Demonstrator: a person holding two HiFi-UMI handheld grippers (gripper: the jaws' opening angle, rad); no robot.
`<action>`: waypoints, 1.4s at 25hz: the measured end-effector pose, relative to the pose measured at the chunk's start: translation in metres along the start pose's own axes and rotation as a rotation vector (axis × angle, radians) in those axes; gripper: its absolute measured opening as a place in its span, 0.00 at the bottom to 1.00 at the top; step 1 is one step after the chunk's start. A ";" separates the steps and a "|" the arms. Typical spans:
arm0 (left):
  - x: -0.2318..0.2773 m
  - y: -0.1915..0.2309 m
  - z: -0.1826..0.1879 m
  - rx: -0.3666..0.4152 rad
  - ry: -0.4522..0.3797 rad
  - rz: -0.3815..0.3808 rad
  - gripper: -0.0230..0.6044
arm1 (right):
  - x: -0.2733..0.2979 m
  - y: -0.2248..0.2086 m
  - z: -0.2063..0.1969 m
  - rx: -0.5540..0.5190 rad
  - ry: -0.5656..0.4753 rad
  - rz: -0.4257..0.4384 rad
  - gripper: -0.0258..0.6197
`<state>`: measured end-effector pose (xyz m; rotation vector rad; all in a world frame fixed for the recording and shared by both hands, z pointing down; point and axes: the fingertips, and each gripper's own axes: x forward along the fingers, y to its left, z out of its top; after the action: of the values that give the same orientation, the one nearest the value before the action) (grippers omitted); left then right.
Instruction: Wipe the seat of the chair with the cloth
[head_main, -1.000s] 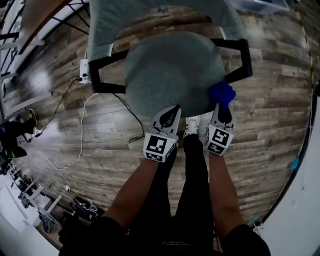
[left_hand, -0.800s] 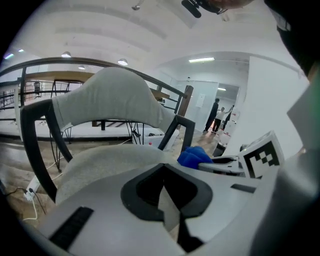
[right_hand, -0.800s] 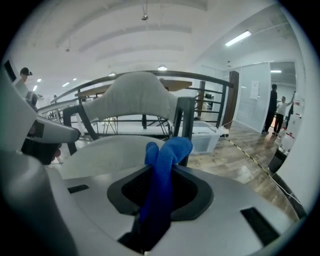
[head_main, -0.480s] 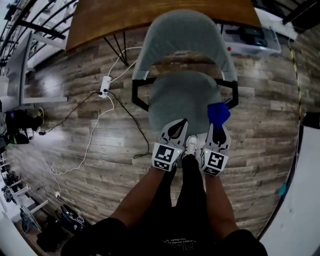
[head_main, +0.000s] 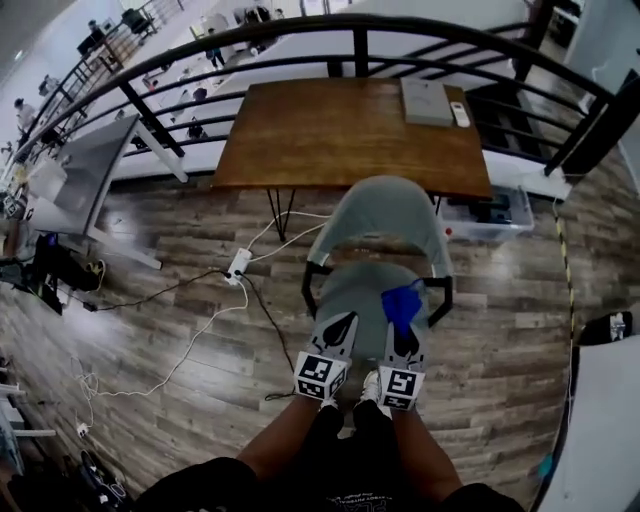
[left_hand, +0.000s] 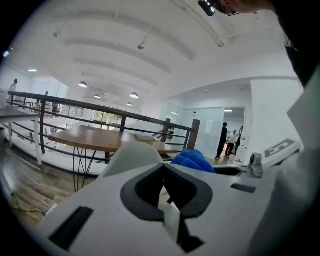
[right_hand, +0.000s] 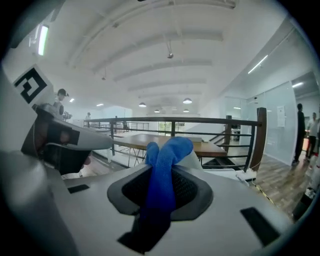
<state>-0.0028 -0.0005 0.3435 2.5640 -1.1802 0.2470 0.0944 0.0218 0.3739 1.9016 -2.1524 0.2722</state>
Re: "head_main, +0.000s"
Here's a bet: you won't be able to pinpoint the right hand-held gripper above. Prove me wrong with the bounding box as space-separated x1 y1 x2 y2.
378 322 428 412

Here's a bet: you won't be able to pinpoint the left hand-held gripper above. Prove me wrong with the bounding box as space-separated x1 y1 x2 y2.
293 311 360 401

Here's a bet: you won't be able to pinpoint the blue wiping cloth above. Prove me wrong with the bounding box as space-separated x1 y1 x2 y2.
380 279 426 341

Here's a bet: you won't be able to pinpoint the grey upholstered chair seat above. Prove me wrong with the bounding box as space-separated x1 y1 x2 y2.
313 262 431 361

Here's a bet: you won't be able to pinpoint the grey upholstered chair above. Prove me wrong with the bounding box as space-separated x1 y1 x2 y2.
301 174 455 361

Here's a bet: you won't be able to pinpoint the person's left forearm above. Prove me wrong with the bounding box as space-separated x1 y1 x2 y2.
234 397 321 481

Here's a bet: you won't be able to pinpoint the person's right forearm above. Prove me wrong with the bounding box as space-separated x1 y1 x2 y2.
391 407 464 501

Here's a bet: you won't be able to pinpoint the person's black trousers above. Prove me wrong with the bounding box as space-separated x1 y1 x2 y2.
279 399 416 501

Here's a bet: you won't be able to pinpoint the person's black printed shirt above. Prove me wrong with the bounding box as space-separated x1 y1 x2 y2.
134 454 526 512

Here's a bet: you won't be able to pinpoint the clear plastic storage bin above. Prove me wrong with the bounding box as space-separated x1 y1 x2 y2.
439 185 535 244

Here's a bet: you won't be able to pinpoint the yellow-black striped tape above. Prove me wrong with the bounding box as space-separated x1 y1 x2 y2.
553 214 576 346

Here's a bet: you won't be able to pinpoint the black pouch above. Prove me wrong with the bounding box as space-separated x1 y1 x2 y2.
579 310 634 346

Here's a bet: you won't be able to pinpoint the brown wooden table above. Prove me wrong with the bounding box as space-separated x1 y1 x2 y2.
209 77 495 244

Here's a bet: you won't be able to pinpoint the white table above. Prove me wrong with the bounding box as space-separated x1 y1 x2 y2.
529 334 640 512

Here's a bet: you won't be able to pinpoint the flat grey box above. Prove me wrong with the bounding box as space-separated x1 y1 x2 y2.
399 77 451 127

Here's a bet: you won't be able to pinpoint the black curved railing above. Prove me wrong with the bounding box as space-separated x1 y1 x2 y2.
14 13 640 179

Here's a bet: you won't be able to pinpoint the grey-top white-leg table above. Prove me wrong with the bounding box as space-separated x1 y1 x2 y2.
27 113 190 271

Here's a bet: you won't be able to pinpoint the black cable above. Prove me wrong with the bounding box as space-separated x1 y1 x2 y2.
242 274 301 401
82 269 234 314

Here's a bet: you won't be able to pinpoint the long white cable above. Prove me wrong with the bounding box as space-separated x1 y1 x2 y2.
69 284 250 436

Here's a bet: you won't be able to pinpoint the black gear with cables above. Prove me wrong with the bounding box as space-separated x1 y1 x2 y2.
77 449 134 512

